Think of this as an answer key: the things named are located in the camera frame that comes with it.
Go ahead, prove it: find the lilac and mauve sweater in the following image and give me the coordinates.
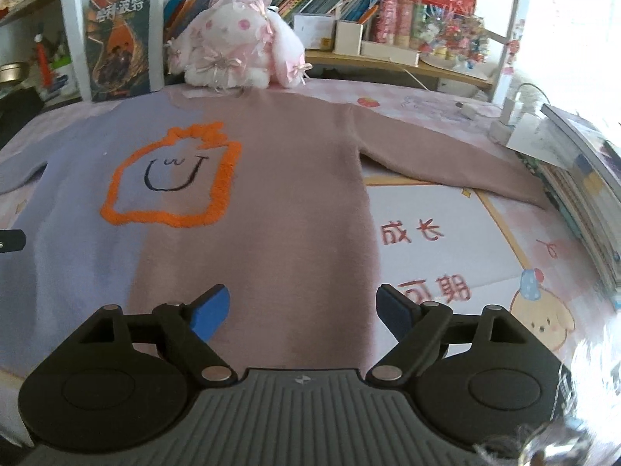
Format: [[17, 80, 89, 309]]
[[1, 87, 546, 377]]

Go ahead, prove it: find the pink checked tablecloth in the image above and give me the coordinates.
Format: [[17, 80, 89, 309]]
[[0, 77, 621, 447]]

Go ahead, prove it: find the red tassel ornament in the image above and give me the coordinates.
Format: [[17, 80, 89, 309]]
[[35, 34, 53, 89]]

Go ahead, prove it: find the white charger plug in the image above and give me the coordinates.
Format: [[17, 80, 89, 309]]
[[487, 96, 523, 145]]

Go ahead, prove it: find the stack of books at right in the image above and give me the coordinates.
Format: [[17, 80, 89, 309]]
[[506, 104, 620, 307]]

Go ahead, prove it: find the Harry Potter book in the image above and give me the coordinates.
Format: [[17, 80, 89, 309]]
[[85, 0, 164, 102]]

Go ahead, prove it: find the pink white plush bunny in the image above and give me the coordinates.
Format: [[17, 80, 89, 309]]
[[166, 0, 312, 90]]

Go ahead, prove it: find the small white box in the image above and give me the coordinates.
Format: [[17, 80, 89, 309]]
[[334, 20, 364, 56]]

